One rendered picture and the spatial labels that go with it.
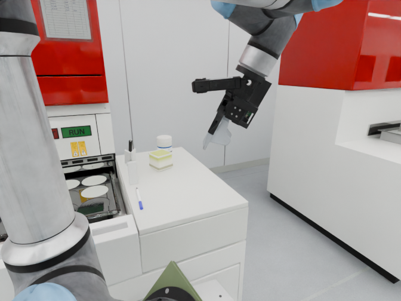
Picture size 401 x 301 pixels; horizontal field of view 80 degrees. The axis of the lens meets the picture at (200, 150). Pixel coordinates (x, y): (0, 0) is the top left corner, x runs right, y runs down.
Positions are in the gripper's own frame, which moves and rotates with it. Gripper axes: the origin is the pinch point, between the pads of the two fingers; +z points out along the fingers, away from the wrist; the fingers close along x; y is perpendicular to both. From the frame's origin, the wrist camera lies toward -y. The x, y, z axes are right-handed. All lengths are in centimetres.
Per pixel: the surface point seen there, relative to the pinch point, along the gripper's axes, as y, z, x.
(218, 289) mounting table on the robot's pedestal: 20.9, 30.7, -10.5
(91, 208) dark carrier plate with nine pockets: -25, 44, 8
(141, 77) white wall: -91, 34, 191
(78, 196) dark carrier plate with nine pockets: -33, 48, 15
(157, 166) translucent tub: -12.2, 27.9, 27.6
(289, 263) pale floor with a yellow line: 98, 85, 91
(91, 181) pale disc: -36, 49, 27
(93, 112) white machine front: -50, 25, 39
